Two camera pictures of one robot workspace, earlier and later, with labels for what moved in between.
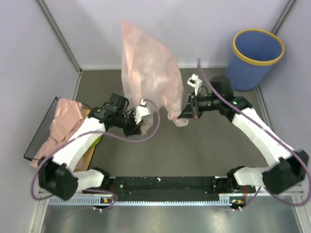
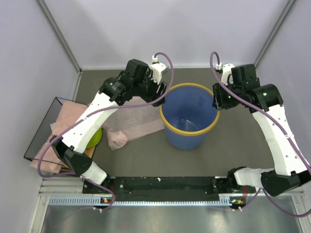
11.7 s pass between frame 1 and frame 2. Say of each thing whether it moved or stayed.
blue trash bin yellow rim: moved
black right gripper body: moved
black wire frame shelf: stayed
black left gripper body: moved
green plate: stayed
